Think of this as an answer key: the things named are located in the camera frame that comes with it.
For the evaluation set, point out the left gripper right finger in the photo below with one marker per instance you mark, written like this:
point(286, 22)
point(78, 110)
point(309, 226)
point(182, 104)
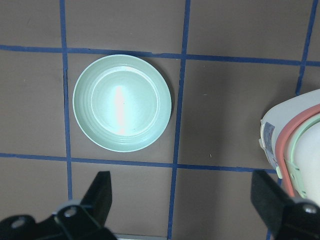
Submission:
point(269, 200)

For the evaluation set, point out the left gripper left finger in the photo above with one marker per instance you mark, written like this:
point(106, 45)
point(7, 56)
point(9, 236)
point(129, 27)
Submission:
point(97, 200)

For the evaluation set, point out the white rice cooker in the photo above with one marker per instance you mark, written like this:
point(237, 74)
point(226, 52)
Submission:
point(290, 138)

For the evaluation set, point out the green plate far from lemon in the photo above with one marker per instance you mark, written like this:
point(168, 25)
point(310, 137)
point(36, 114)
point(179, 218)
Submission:
point(122, 103)

